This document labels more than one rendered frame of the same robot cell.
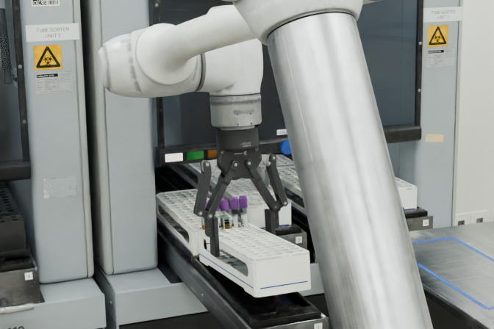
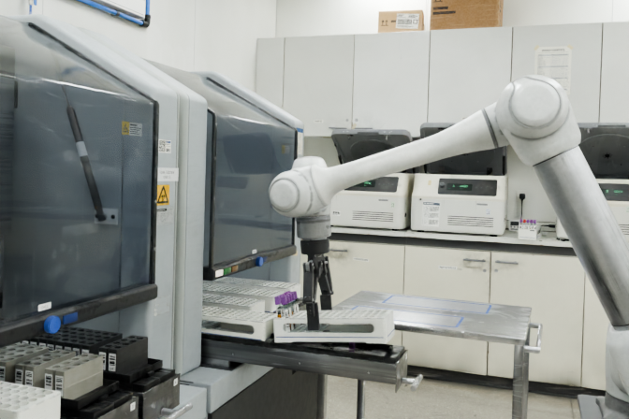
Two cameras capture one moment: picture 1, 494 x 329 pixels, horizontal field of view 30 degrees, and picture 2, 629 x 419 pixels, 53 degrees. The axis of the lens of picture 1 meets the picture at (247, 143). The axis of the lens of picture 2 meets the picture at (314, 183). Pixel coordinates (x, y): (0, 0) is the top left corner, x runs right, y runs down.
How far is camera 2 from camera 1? 1.39 m
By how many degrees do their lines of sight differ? 51
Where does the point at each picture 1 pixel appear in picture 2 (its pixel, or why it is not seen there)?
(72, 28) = (175, 171)
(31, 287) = (176, 392)
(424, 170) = (292, 274)
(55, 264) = not seen: hidden behind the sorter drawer
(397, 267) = not seen: outside the picture
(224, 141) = (318, 247)
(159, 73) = (328, 196)
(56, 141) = (162, 266)
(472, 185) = not seen: hidden behind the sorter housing
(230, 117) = (325, 230)
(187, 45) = (363, 176)
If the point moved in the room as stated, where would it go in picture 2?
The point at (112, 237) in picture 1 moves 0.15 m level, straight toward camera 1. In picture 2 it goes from (183, 344) to (230, 354)
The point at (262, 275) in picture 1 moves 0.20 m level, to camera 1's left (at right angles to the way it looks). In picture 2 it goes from (387, 327) to (336, 343)
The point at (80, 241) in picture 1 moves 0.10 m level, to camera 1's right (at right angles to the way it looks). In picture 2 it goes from (168, 351) to (201, 343)
